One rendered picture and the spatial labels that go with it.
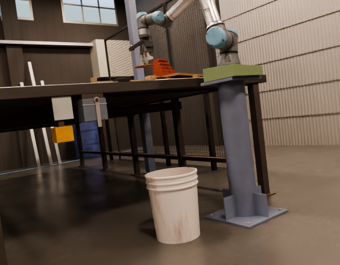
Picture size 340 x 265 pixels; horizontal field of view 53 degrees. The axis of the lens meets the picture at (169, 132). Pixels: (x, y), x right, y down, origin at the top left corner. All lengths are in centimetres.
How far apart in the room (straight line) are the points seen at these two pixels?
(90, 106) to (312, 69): 406
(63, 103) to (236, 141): 103
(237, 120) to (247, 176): 35
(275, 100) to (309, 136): 80
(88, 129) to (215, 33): 555
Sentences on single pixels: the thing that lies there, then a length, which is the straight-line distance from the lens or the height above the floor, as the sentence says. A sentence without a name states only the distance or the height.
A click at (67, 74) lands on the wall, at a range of 807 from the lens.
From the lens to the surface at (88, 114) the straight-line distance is 186.
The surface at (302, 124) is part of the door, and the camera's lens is 554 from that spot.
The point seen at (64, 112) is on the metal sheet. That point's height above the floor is 77.
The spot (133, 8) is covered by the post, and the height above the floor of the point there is 206.
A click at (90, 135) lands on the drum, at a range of 735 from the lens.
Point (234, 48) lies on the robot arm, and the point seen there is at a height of 105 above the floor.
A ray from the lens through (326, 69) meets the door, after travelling 533.
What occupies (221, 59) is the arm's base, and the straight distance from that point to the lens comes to 219.
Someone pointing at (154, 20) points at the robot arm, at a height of 132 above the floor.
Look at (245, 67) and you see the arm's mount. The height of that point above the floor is 92.
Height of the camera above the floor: 69
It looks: 3 degrees down
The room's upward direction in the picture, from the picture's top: 7 degrees counter-clockwise
